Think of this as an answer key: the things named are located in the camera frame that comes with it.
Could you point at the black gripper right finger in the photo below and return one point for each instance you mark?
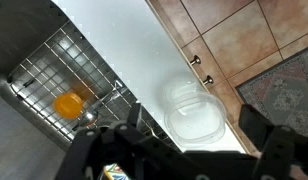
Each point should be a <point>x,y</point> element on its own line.
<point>280,150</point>

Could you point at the metal spoon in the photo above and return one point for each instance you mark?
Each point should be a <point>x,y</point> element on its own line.
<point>90,116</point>

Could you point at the patterned floor rug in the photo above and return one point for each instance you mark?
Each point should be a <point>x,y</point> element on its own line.
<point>284,93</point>

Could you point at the orange plastic cup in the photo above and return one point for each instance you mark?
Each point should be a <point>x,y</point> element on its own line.
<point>68,106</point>

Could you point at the stainless steel sink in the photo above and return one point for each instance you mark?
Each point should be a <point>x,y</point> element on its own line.
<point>17,30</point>

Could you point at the clear plastic container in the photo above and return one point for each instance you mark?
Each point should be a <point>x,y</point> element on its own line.
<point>197,120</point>

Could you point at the metal cabinet knob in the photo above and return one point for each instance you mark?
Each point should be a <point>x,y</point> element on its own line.
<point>208,80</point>
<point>195,60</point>

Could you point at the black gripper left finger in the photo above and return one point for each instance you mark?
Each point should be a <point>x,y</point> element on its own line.
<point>104,150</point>

